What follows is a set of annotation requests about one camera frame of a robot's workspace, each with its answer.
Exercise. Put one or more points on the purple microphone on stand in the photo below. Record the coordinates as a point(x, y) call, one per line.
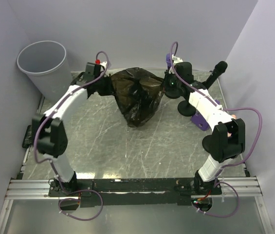
point(168, 61)

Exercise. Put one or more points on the black trash bag roll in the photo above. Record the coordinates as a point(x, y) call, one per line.
point(138, 94)

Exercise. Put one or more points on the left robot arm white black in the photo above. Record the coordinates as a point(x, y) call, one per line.
point(48, 129)

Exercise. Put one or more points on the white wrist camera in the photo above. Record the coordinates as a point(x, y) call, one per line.
point(102, 64)
point(173, 61)

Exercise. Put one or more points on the grey plastic trash bin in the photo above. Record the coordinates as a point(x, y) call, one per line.
point(46, 65)

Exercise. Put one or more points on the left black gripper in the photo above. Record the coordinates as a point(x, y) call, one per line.
point(109, 91)

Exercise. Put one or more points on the beige microphone on stand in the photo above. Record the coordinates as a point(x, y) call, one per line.
point(232, 131)

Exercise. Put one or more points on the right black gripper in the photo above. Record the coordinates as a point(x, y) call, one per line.
point(166, 88)

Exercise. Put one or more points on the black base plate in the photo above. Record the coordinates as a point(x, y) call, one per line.
point(135, 191)

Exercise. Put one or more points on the purple box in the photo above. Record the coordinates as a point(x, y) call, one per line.
point(200, 122)

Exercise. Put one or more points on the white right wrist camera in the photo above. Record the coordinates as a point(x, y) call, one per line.
point(173, 61)

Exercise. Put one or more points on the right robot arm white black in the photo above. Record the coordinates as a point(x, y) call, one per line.
point(227, 139)

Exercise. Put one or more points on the black microphone on stand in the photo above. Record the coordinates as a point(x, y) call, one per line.
point(197, 97)

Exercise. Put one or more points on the aluminium rail frame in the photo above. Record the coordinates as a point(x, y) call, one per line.
point(27, 209)

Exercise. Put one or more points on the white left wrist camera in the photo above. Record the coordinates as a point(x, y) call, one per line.
point(102, 64)

